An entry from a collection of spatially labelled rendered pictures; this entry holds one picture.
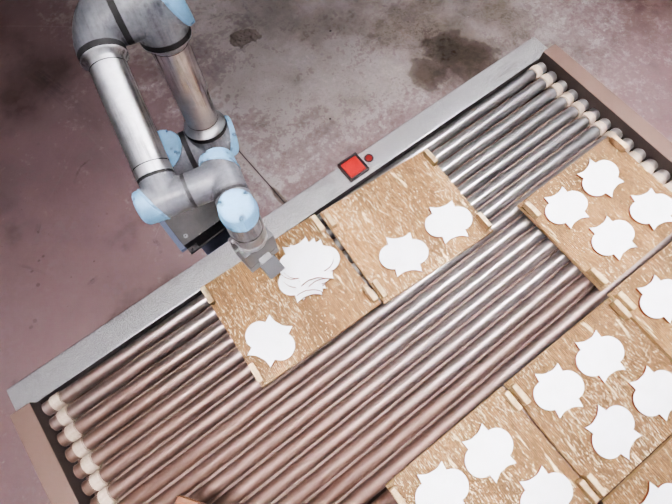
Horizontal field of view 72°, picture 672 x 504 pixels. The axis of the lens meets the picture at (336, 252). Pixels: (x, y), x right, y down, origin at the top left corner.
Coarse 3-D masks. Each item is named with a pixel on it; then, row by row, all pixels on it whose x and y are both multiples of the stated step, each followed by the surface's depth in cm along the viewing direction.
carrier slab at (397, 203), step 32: (416, 160) 149; (384, 192) 146; (416, 192) 146; (448, 192) 145; (352, 224) 142; (384, 224) 142; (416, 224) 142; (480, 224) 141; (352, 256) 139; (448, 256) 138; (384, 288) 135
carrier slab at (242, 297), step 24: (288, 240) 141; (240, 264) 139; (216, 288) 136; (240, 288) 136; (264, 288) 136; (336, 288) 135; (360, 288) 135; (216, 312) 134; (240, 312) 134; (264, 312) 133; (288, 312) 133; (312, 312) 133; (336, 312) 133; (360, 312) 133; (240, 336) 131; (312, 336) 131; (264, 360) 129; (288, 360) 129; (264, 384) 127
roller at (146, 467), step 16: (592, 128) 154; (608, 128) 156; (576, 144) 152; (560, 160) 151; (528, 176) 149; (544, 176) 150; (512, 192) 147; (496, 208) 145; (256, 384) 128; (224, 400) 128; (240, 400) 127; (208, 416) 126; (224, 416) 127; (192, 432) 124; (160, 448) 124; (176, 448) 123; (144, 464) 122; (160, 464) 123; (128, 480) 121; (96, 496) 120; (112, 496) 120
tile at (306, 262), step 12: (312, 240) 134; (300, 252) 133; (312, 252) 133; (324, 252) 133; (288, 264) 132; (300, 264) 132; (312, 264) 132; (324, 264) 131; (288, 276) 131; (300, 276) 130; (312, 276) 130; (324, 276) 130
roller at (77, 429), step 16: (560, 80) 162; (544, 96) 159; (528, 112) 157; (496, 128) 155; (480, 144) 153; (448, 160) 151; (464, 160) 152; (336, 240) 142; (208, 336) 133; (176, 352) 132; (192, 352) 132; (160, 368) 130; (128, 384) 130; (144, 384) 129; (112, 400) 128; (128, 400) 129; (96, 416) 126; (64, 432) 125; (80, 432) 126
